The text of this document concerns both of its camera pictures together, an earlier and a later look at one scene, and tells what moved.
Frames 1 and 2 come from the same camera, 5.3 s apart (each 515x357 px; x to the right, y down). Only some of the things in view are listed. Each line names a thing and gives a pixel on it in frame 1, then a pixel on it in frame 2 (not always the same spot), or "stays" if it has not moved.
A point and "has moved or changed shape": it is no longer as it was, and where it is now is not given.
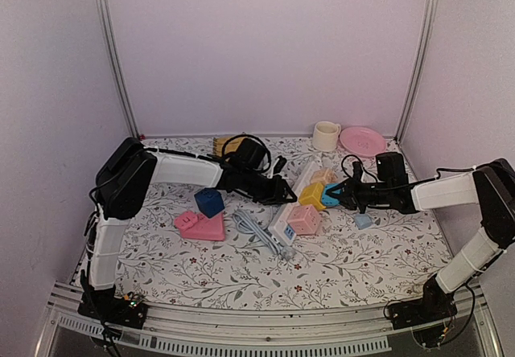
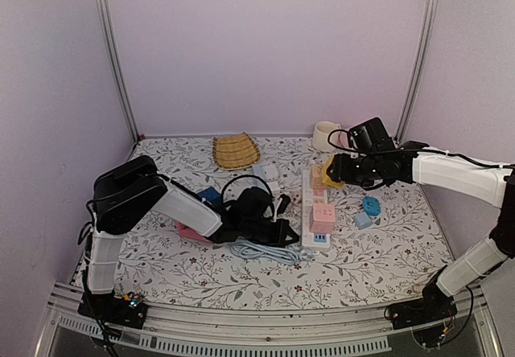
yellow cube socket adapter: [312, 194] → [329, 181]
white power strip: [278, 227] has moved or changed shape
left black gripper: [276, 195] → [285, 229]
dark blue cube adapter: [210, 201] stays
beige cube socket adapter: [323, 176] has moved or changed shape
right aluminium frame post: [415, 84] stays
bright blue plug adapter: [329, 200] has moved or changed shape
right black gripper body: [370, 195] → [366, 173]
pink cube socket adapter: [305, 219] → [323, 218]
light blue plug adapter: [363, 220] stays
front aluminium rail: [179, 331] stays
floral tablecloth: [202, 248] stays
